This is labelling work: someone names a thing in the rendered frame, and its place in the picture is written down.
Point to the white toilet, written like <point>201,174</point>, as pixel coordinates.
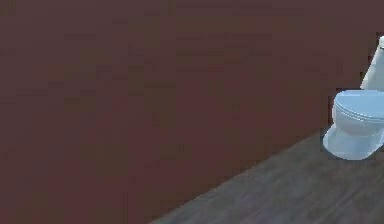
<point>358,123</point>

